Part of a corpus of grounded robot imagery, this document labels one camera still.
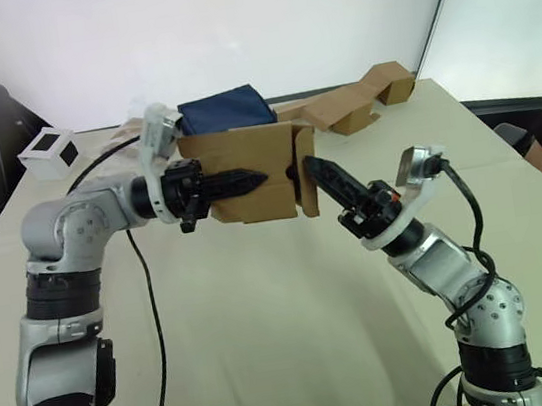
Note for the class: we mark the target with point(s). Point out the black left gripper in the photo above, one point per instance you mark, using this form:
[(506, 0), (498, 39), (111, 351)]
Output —
[(182, 185)]

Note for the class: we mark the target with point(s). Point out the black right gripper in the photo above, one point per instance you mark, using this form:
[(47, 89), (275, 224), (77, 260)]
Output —
[(373, 209)]

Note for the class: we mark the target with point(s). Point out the small brown cardboard box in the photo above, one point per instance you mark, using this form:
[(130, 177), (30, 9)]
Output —
[(243, 151)]

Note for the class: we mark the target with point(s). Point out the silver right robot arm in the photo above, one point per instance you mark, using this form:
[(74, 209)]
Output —
[(441, 265)]

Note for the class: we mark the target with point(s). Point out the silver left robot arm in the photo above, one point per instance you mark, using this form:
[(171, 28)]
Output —
[(77, 225)]

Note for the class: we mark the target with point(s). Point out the flattened brown cardboard box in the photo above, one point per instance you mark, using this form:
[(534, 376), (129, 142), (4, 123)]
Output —
[(338, 107)]

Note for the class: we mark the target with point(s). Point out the open brown cardboard box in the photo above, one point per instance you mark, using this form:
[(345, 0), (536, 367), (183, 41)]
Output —
[(399, 89)]

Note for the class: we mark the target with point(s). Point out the navy blue fabric pouch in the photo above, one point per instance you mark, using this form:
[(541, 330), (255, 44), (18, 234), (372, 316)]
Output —
[(223, 111)]

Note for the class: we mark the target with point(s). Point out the white cube with black squares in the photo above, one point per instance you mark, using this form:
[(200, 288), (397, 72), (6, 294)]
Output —
[(44, 169)]

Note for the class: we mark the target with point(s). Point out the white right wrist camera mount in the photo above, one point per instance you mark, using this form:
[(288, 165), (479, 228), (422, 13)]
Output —
[(421, 192)]

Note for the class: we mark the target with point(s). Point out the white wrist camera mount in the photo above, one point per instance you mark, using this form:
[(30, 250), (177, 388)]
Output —
[(150, 134), (421, 192)]

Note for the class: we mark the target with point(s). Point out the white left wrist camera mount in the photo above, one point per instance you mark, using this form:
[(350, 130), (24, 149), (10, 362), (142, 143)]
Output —
[(150, 134)]

